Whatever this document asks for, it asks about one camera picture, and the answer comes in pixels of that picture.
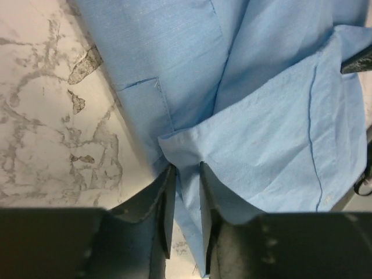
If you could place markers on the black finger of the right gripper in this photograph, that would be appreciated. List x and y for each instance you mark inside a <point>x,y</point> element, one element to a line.
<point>359,62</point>

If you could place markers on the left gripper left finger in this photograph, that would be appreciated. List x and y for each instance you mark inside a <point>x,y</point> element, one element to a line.
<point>132,240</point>

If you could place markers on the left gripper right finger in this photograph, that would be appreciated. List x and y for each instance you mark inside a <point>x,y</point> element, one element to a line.
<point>242,241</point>

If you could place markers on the blue long sleeve shirt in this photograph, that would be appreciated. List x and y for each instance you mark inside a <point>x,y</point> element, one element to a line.
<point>252,88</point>

